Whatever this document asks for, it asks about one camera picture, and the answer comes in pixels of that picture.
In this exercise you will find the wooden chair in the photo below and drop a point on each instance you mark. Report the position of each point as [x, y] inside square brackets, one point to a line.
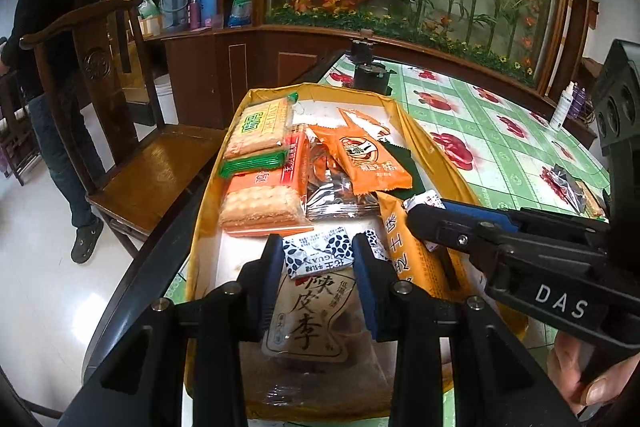
[150, 172]

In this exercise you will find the green bag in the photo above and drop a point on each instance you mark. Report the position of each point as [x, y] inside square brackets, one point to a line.
[148, 14]

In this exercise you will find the wooden cabinet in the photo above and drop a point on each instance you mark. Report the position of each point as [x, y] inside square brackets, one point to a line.
[200, 77]

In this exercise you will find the beige plum packet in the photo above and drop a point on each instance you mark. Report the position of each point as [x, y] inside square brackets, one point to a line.
[310, 322]

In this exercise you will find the blue water jug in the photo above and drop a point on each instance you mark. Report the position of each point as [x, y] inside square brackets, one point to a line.
[172, 9]

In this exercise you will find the white spray bottle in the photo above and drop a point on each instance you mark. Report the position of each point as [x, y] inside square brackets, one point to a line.
[560, 112]

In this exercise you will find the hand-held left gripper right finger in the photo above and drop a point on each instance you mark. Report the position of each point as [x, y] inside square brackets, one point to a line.
[370, 287]

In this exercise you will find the silver seed packet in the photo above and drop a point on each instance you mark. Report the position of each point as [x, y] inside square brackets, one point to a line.
[565, 189]
[335, 193]

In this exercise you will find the dark green packet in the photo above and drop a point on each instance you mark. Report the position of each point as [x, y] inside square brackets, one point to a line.
[406, 167]

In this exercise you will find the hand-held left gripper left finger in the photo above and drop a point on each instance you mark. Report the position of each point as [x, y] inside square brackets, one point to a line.
[267, 287]

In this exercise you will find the green snack packet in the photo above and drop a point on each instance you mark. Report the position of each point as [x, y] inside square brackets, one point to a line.
[260, 127]

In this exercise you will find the green label water bottle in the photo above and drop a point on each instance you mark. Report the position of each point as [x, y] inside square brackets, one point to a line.
[240, 4]

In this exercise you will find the black clamp mount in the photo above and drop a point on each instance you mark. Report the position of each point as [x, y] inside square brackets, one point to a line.
[362, 52]

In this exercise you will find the yellow tray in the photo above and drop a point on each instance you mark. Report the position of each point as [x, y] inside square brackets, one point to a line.
[200, 227]

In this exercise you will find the orange cracker packet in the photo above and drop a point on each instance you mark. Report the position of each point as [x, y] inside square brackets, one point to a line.
[260, 207]

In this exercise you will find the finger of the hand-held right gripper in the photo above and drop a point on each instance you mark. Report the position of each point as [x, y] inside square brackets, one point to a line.
[485, 217]
[445, 229]

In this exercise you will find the slim purple bottle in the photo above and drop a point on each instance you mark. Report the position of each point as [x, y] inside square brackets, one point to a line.
[192, 9]

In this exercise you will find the long orange snack packet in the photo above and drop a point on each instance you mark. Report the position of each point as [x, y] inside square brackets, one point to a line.
[415, 259]

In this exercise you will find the black round device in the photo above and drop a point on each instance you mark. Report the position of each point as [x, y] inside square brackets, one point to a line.
[371, 79]

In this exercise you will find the blue bottle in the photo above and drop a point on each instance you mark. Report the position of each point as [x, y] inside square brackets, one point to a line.
[209, 2]

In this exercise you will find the green cracker packet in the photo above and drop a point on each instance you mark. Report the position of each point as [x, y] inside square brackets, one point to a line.
[595, 206]

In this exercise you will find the person's right hand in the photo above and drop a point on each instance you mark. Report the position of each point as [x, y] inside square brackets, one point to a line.
[595, 382]

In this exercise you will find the white blue-print candy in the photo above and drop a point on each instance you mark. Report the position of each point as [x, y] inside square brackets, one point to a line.
[420, 199]
[376, 243]
[315, 252]

